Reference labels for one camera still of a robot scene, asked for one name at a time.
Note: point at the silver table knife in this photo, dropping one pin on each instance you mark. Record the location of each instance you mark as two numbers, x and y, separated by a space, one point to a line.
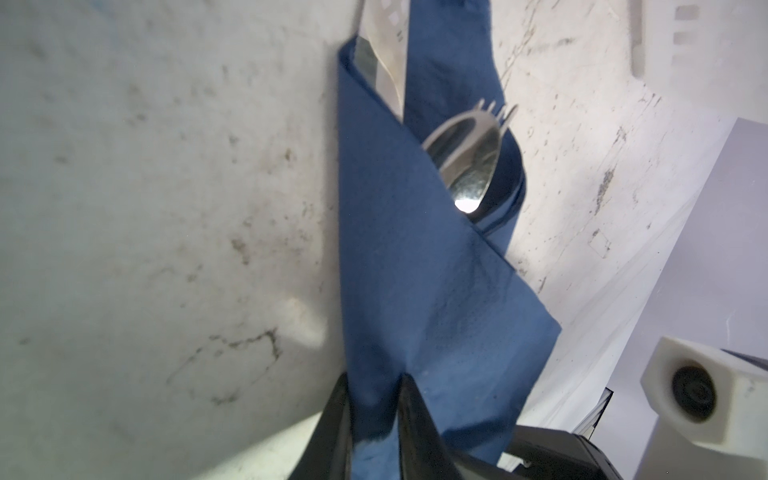
381 50

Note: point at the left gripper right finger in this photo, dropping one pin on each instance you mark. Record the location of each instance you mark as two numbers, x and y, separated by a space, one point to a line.
422 453

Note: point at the white perforated plastic basket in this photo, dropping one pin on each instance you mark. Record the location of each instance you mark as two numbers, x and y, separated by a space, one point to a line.
712 53

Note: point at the blue paper napkin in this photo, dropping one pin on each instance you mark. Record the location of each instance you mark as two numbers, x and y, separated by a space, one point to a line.
425 290

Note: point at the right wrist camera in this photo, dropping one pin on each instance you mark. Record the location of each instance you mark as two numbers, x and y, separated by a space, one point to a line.
712 413

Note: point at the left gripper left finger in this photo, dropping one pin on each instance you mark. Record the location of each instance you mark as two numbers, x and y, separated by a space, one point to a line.
327 454

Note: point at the silver fork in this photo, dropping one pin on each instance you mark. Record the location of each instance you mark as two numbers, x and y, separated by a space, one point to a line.
503 114

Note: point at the silver spoon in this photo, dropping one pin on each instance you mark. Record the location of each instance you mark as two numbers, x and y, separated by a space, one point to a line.
465 149

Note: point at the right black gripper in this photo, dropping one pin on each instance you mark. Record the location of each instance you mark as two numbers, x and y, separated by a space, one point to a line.
547 454

